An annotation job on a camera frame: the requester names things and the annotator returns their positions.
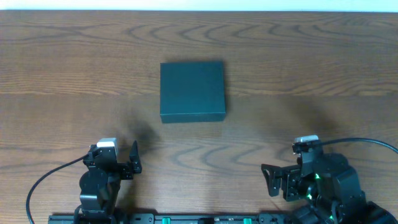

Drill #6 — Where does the dark green box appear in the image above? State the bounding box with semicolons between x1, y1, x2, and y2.
160;61;226;123

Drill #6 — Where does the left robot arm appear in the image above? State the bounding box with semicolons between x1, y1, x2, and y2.
79;138;142;221

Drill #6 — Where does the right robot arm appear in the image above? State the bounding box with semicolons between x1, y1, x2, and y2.
261;149;397;224

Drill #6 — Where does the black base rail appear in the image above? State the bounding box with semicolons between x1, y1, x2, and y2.
48;213;294;224

